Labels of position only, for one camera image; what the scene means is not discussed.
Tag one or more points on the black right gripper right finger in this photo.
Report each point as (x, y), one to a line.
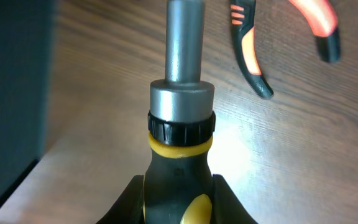
(227, 209)

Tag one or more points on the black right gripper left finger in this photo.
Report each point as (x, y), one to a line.
(128, 208)

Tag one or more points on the yellow black ratchet screwdriver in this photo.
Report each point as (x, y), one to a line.
(178, 184)

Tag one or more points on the orange black needle-nose pliers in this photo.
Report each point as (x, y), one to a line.
(321, 18)

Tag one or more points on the black open box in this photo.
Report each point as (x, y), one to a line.
(26, 34)

